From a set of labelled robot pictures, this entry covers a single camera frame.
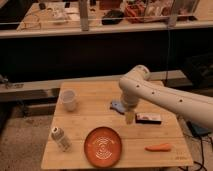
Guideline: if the orange round plate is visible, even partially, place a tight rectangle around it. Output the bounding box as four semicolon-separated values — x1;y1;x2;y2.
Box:
84;127;122;168

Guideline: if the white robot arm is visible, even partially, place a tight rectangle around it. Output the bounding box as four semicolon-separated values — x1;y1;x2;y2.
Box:
119;65;213;131

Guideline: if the black floor cable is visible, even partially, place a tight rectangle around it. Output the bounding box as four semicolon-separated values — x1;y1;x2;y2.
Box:
193;136;209;171

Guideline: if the orange carrot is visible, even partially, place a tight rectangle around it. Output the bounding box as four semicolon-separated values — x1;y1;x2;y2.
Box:
146;143;172;152

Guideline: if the black power adapter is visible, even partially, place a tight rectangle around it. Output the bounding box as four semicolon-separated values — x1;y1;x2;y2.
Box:
186;121;211;139

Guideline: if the black rectangular box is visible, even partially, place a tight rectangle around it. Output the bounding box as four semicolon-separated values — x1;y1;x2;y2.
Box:
135;113;162;124

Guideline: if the translucent plastic cup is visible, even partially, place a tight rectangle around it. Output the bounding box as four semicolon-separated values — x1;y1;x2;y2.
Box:
59;90;77;111

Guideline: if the black bag on bench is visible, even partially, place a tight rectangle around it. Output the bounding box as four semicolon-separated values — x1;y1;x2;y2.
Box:
101;10;124;25

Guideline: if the grey metal post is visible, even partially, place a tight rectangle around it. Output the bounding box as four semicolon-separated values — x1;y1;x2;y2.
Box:
78;0;89;31

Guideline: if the blue toy object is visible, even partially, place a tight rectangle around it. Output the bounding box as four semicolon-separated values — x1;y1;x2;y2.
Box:
110;101;125;114

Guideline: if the white lying bottle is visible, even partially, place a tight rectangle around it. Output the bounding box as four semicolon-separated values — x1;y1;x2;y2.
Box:
51;127;71;152

